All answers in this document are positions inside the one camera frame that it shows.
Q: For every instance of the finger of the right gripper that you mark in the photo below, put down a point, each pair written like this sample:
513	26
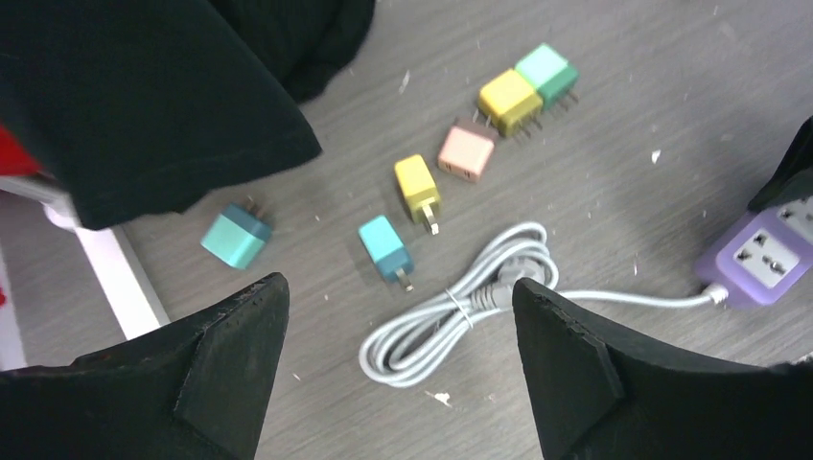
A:
792	179

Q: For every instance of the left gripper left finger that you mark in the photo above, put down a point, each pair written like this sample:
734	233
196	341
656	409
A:
197	388

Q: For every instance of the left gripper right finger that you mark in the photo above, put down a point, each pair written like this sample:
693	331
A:
600	390

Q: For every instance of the purple power strip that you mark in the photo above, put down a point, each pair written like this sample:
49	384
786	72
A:
762	255

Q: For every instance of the teal adapter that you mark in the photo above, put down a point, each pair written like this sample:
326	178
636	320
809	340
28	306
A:
387	251
238	234

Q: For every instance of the green adapter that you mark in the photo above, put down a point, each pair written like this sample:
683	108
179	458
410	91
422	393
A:
551	75

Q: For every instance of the yellow adapter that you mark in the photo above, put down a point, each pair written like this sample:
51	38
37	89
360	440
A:
419	191
509	102

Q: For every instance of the brown plug adapter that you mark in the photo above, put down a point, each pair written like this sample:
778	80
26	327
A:
467	149

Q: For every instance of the white clothes rack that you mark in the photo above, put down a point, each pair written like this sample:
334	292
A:
124	281

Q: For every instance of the black t-shirt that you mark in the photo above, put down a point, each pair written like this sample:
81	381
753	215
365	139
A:
142	108

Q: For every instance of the red t-shirt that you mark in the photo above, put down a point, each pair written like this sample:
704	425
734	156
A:
15	160

